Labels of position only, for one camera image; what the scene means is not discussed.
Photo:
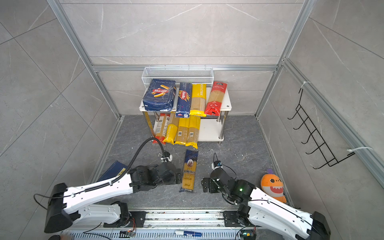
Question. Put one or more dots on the yellow Pastatime spaghetti bag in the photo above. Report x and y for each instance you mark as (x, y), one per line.
(172, 129)

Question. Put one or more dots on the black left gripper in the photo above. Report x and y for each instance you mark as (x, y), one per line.
(177, 180)

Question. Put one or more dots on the blue Barilla spaghetti bag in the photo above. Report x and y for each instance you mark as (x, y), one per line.
(184, 100)

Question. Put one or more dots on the red spaghetti bag with window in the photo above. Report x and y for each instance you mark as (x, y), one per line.
(215, 100)

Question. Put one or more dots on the blue white marker pen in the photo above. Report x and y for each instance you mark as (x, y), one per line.
(188, 233)

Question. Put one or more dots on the blue hardcover book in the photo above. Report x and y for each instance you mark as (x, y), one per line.
(116, 169)

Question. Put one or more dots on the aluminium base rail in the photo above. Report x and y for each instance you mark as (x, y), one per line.
(161, 225)

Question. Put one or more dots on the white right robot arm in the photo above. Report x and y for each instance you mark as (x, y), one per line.
(256, 208)

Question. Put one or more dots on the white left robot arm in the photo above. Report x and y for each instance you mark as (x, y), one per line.
(65, 202)

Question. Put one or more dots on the white wire mesh basket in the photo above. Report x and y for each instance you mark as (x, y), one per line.
(188, 74)

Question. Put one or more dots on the orange shark plush toy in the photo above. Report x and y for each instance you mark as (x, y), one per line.
(272, 185)

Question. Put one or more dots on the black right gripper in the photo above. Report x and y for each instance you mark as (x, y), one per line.
(205, 185)

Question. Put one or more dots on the black wire hook rack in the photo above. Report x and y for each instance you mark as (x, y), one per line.
(315, 136)

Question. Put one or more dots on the blue Barilla pasta box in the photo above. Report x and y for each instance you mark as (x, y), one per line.
(160, 96)

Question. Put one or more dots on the red label spaghetti bag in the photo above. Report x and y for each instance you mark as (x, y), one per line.
(161, 127)

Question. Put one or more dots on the white two-tier shelf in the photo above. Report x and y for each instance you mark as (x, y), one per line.
(211, 127)

